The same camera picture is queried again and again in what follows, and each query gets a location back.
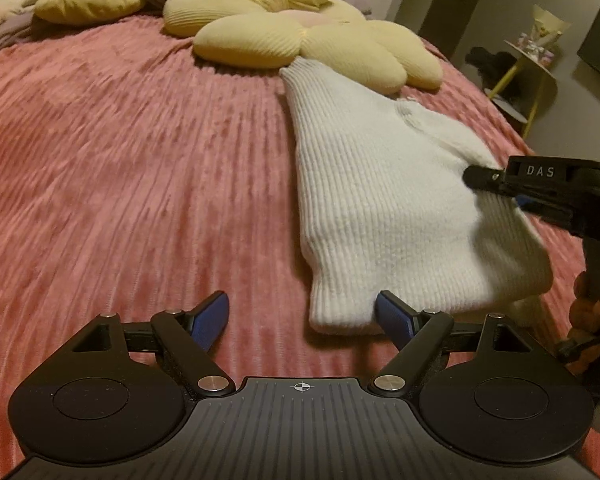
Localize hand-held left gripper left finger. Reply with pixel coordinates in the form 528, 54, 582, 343
72, 290, 236, 398

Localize person's right hand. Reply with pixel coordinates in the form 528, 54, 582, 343
567, 271, 600, 378

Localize pink ribbed blanket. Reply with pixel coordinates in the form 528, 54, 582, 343
0, 12, 600, 480

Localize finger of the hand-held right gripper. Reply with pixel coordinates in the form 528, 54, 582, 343
462, 162, 512, 194
500, 186, 587, 238

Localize yellow leaf-shaped pillow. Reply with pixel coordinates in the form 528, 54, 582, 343
34, 0, 146, 26

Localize black bag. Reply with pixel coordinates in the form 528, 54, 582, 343
465, 46, 523, 101

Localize wrapped flower bouquet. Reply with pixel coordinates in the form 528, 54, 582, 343
530, 4, 572, 47

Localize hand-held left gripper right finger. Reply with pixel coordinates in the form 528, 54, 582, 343
374, 291, 531, 398

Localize yellow flower-shaped pillow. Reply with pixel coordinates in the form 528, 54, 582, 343
162, 0, 443, 96

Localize pale plush toy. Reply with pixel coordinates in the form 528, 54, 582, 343
0, 0, 51, 43

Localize round side table yellow legs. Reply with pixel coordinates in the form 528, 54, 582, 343
485, 37, 559, 138

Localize white knit sweater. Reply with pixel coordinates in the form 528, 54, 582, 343
279, 57, 553, 336

